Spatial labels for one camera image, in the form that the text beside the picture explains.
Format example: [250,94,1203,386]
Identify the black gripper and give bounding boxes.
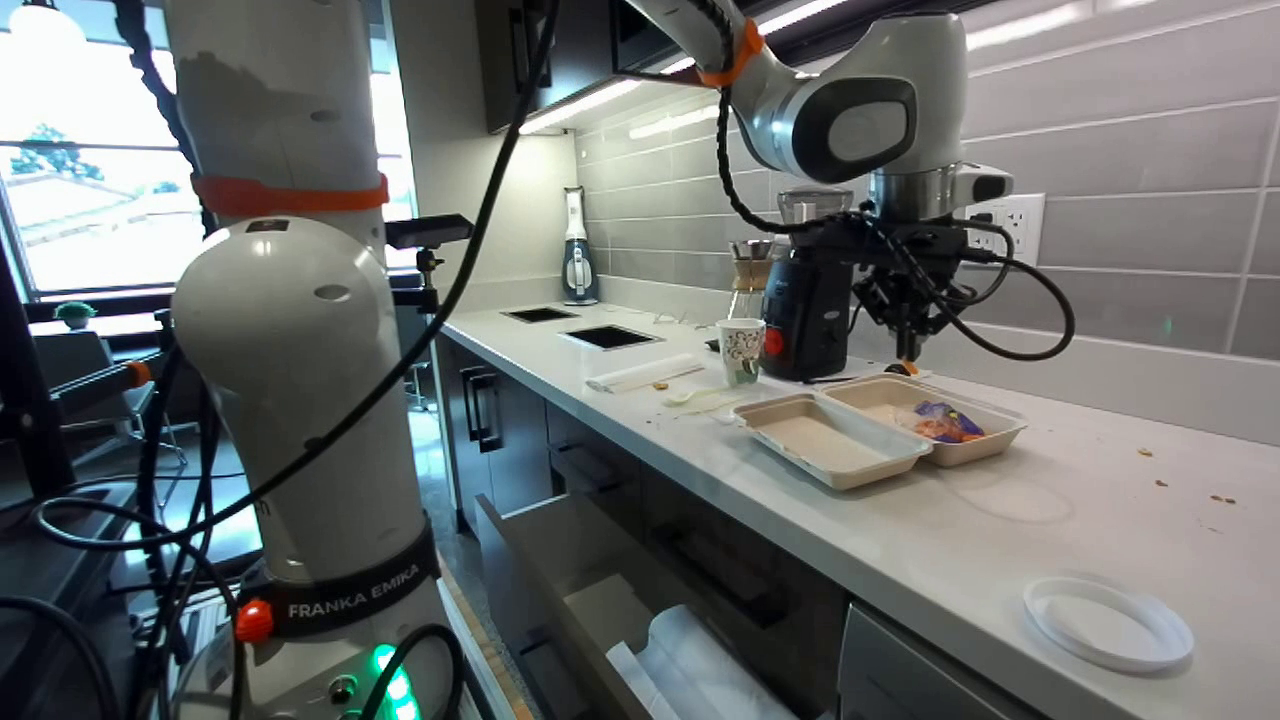
[859,253,964,378]

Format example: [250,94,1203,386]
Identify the beige takeaway clamshell container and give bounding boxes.
[730,372,1030,495]

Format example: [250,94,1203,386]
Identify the blue snack wrapper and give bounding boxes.
[918,396,991,448]

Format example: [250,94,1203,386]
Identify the black coffee grinder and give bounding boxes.
[761,188,859,389]

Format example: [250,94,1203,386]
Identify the glass carafe with brown filter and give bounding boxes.
[726,236,781,328]

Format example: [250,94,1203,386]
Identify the patterned paper cup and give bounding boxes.
[718,317,771,391]

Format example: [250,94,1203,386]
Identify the white folded paper towel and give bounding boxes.
[585,352,712,399]

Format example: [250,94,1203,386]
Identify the white round plastic lid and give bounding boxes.
[1020,572,1200,679]

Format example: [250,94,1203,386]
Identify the clear glass bottle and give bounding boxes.
[555,183,606,310]

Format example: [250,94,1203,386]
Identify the black square counter panel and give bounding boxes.
[502,305,581,328]

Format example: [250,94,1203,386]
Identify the white paper roll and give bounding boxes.
[646,601,807,720]
[606,638,688,720]

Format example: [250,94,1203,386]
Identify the open cabinet drawer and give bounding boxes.
[474,489,857,720]

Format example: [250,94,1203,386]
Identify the bright window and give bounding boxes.
[0,0,217,305]

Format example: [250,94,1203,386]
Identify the small green plant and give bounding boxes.
[54,296,99,336]

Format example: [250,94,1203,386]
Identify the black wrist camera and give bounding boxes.
[795,211,976,273]

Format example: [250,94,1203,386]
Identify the white wall outlet black plug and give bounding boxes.
[964,188,1051,273]

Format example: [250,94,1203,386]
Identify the dark wall cabinet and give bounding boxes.
[474,0,639,141]

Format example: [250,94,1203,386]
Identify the black camera on stand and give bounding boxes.
[380,207,479,321]

